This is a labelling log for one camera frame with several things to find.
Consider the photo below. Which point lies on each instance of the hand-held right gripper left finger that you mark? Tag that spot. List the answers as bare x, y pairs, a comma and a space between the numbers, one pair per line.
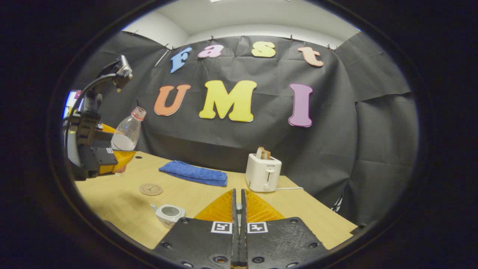
203, 243

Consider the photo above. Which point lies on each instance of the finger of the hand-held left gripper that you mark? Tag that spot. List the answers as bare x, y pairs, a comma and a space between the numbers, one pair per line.
104, 138
104, 157

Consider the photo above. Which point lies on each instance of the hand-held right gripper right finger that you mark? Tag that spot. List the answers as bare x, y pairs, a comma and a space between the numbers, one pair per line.
276, 243

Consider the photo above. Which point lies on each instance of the clear plastic water bottle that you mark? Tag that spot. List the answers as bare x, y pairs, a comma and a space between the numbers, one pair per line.
129, 130

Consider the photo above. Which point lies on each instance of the white ceramic teacup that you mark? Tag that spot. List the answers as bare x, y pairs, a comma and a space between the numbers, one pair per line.
168, 216

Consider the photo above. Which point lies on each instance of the round wooden coaster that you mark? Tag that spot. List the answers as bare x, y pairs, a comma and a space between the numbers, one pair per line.
151, 189

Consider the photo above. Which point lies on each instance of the computer monitor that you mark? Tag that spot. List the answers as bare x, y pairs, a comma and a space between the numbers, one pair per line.
71, 102

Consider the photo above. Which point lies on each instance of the folded blue towel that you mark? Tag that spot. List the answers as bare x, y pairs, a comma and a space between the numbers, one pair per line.
194, 173

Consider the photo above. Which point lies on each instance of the white toaster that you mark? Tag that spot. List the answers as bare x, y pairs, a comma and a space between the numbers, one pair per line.
261, 173

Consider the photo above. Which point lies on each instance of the bread slice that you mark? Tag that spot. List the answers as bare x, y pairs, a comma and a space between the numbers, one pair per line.
263, 153

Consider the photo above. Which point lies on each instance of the black backdrop cloth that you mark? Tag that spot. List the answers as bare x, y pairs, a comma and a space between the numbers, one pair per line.
336, 130

